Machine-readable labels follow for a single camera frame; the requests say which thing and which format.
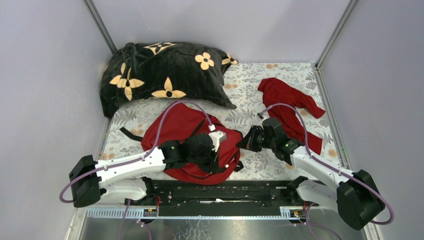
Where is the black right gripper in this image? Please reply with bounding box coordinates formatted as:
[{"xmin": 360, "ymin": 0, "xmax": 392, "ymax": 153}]
[{"xmin": 236, "ymin": 125, "xmax": 276, "ymax": 153}]

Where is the red student backpack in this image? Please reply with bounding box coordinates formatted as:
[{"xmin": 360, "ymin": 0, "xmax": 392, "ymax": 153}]
[{"xmin": 119, "ymin": 102, "xmax": 244, "ymax": 186}]

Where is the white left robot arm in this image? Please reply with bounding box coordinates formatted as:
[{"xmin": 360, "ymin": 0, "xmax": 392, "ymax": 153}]
[{"xmin": 68, "ymin": 130, "xmax": 227, "ymax": 208}]

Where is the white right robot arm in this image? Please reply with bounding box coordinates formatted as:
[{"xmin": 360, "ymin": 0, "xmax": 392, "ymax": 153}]
[{"xmin": 236, "ymin": 118, "xmax": 386, "ymax": 230}]

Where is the red cloth garment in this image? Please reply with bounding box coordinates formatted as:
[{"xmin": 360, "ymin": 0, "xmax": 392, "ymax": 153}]
[{"xmin": 257, "ymin": 77, "xmax": 326, "ymax": 142}]

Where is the floral table mat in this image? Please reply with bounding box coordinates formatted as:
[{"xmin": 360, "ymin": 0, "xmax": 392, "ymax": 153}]
[{"xmin": 99, "ymin": 63, "xmax": 348, "ymax": 180}]

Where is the black floral blanket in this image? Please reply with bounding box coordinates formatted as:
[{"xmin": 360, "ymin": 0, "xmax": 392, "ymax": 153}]
[{"xmin": 99, "ymin": 42, "xmax": 238, "ymax": 119}]

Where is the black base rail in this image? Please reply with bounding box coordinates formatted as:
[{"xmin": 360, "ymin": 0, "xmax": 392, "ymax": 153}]
[{"xmin": 124, "ymin": 180, "xmax": 310, "ymax": 219}]

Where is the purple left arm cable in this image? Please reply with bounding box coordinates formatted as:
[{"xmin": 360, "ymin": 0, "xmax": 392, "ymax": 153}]
[{"xmin": 58, "ymin": 99, "xmax": 216, "ymax": 240}]

